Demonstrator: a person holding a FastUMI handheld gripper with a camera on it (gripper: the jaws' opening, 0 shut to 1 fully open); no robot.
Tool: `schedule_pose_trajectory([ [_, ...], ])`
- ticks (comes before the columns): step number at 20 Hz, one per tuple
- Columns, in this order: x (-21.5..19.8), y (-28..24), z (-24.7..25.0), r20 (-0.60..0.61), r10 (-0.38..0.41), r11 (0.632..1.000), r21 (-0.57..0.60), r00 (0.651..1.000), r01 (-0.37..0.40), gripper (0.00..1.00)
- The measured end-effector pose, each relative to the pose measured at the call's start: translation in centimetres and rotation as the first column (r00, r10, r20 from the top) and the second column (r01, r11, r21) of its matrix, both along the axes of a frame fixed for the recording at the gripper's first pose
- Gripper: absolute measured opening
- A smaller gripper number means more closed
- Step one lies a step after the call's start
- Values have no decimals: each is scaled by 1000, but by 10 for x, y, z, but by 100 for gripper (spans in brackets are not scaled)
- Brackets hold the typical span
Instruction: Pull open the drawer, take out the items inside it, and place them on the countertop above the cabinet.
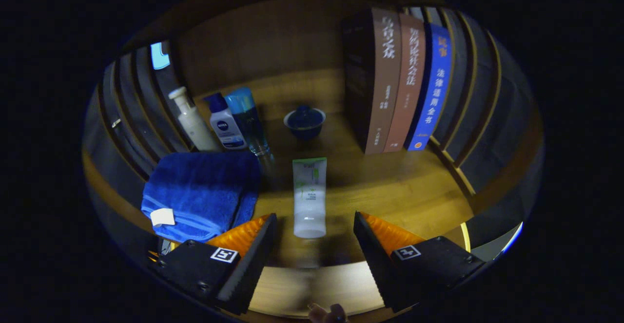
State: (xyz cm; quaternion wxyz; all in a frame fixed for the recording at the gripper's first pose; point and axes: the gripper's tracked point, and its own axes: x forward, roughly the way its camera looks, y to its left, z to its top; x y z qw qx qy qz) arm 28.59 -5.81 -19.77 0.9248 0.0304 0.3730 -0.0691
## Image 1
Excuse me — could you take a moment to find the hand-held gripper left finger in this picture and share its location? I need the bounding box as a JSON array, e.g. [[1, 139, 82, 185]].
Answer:
[[149, 213, 278, 315]]

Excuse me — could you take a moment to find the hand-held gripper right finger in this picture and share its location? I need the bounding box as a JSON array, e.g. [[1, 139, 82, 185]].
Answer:
[[353, 211, 487, 313]]

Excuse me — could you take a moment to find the wooden drawer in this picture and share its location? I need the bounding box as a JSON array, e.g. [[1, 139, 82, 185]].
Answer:
[[246, 221, 473, 320]]

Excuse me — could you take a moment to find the white tube with green print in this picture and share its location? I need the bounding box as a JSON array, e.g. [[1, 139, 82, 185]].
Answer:
[[292, 157, 328, 239]]

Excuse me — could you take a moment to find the wooden countertop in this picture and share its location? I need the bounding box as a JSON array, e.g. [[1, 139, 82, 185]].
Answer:
[[83, 70, 476, 267]]

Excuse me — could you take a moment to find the wooden cabinet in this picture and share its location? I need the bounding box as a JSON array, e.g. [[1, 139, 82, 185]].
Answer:
[[82, 0, 544, 320]]

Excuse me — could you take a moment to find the folded blue towel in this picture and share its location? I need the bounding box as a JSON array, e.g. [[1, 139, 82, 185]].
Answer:
[[141, 152, 261, 244]]

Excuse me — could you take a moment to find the white bottle with blue cap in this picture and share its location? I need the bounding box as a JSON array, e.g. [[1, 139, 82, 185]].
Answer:
[[205, 93, 247, 150]]

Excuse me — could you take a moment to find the translucent blue bottle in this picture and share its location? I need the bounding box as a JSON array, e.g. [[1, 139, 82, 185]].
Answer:
[[225, 87, 274, 160]]

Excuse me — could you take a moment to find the blue lidded teacup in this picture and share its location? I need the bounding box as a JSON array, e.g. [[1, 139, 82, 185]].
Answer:
[[284, 105, 326, 141]]

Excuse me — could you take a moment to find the white pump bottle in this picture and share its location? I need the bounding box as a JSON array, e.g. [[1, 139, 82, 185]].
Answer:
[[168, 87, 222, 153]]

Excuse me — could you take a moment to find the dark brown book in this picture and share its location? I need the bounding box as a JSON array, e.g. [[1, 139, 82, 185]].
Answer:
[[341, 7, 402, 155]]

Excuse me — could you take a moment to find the reddish brown book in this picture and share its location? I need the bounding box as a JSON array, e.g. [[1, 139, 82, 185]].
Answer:
[[384, 13, 426, 153]]

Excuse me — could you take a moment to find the blue book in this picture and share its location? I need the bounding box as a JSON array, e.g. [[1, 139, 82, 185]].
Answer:
[[405, 22, 452, 152]]

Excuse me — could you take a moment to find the black backdrop cloth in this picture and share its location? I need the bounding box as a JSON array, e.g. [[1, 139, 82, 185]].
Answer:
[[83, 6, 542, 216]]

